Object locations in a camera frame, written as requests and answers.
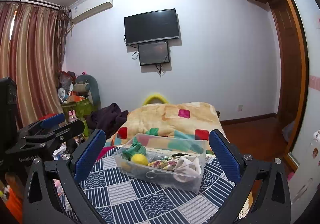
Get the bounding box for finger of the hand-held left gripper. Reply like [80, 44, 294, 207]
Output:
[27, 113, 66, 134]
[19, 120, 85, 148]

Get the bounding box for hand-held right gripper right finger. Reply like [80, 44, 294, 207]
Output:
[209, 129, 292, 224]

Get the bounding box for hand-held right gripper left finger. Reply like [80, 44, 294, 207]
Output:
[22, 129, 118, 224]

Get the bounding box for white sock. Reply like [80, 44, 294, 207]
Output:
[174, 156, 202, 174]

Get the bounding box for green knit glove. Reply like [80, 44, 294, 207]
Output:
[122, 137, 147, 161]

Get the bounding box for yellow ball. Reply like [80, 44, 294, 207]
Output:
[131, 153, 150, 166]

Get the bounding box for clear plastic storage box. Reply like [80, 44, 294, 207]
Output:
[112, 133, 207, 193]

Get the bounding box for floral cloth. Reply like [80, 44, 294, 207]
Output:
[147, 159, 179, 171]

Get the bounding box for red box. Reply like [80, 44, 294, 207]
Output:
[39, 113, 59, 121]

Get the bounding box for green storage bag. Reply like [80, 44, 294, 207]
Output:
[62, 97, 94, 121]

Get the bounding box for small white fan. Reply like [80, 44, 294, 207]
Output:
[57, 88, 68, 102]

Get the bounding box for dark purple garment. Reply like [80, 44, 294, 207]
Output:
[86, 102, 129, 138]

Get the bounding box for teal plush toy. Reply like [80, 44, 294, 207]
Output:
[75, 74, 102, 112]

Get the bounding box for striped brown curtain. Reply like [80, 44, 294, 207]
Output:
[0, 1, 70, 129]

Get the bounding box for grey bag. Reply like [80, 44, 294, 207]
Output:
[282, 121, 295, 142]

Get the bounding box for yellow patterned blanket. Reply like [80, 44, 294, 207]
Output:
[110, 101, 222, 154]

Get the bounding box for blue patterned bedsheet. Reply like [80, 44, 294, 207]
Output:
[59, 146, 253, 224]

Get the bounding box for yellow plush pillow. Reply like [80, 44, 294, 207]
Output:
[142, 92, 170, 105]

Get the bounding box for white sliding wardrobe door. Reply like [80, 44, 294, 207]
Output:
[275, 0, 320, 209]

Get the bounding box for wooden room door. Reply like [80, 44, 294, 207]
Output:
[269, 0, 304, 152]

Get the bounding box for white air conditioner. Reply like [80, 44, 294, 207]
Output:
[70, 0, 113, 23]

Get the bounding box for small black wall monitor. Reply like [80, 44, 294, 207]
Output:
[138, 41, 171, 66]

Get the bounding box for white curtain rail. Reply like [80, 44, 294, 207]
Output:
[0, 0, 68, 10]

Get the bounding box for large black wall television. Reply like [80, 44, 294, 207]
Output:
[124, 8, 181, 46]

